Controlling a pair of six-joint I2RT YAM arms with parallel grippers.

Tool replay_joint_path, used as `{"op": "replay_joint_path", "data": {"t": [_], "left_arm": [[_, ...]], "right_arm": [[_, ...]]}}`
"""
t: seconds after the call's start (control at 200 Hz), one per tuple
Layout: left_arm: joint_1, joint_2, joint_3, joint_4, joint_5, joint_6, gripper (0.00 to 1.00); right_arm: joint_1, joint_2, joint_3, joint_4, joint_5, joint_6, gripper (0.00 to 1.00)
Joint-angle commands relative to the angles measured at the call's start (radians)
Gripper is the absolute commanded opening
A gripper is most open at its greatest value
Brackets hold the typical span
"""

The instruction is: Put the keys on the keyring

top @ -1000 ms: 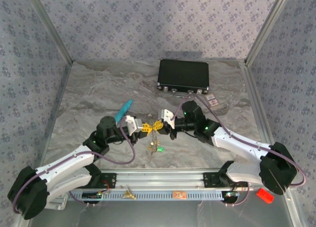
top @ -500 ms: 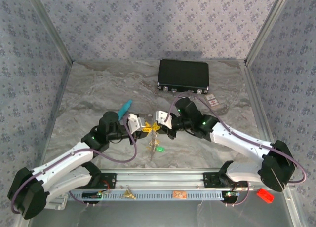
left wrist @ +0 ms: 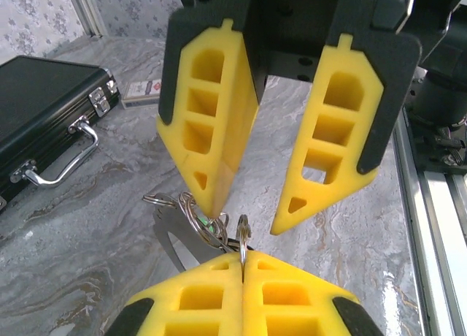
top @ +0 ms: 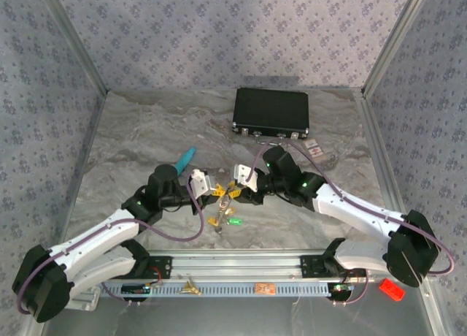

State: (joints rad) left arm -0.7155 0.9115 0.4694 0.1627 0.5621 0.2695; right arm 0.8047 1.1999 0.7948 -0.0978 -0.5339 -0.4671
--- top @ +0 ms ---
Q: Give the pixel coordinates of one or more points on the left circuit board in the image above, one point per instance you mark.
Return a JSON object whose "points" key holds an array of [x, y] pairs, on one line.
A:
{"points": [[136, 289]]}

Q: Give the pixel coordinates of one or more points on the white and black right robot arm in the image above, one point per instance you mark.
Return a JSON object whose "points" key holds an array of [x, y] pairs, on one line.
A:
{"points": [[357, 212]]}

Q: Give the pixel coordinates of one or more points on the white plastic bracket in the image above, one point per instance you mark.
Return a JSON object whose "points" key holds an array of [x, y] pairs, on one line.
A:
{"points": [[85, 300]]}

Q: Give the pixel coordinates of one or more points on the key with yellow tag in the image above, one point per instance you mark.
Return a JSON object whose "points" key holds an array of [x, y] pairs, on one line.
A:
{"points": [[213, 221]]}

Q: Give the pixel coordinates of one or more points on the small brass clip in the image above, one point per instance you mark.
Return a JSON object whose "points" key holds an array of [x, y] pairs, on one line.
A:
{"points": [[189, 288]]}

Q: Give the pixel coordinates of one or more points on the aluminium side rail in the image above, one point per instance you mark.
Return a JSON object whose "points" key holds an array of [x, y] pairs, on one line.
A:
{"points": [[377, 149], [84, 160]]}

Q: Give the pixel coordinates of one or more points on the aluminium frame post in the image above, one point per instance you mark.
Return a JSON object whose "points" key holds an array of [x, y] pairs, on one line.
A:
{"points": [[394, 40], [74, 40]]}

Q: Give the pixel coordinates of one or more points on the right circuit board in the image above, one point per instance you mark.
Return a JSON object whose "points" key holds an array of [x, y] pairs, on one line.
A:
{"points": [[341, 289]]}

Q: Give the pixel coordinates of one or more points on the circuit board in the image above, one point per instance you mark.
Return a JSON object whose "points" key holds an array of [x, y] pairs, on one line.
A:
{"points": [[136, 289], [341, 289]]}

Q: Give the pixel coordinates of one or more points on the teal plastic tube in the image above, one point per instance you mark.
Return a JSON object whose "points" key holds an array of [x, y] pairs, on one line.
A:
{"points": [[186, 160]]}

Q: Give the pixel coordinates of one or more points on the orange patterned tag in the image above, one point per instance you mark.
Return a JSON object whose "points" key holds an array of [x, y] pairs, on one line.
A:
{"points": [[265, 288]]}

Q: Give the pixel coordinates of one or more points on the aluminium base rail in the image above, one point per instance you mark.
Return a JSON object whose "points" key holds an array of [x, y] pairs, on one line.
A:
{"points": [[237, 266]]}

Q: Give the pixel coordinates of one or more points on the key with green tag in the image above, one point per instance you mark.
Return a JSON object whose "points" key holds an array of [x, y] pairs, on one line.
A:
{"points": [[235, 222]]}

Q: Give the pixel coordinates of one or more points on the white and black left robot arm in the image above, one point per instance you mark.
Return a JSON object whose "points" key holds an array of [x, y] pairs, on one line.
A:
{"points": [[98, 230]]}

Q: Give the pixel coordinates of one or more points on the red plastic block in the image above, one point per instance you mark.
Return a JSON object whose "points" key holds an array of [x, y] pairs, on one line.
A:
{"points": [[391, 289]]}

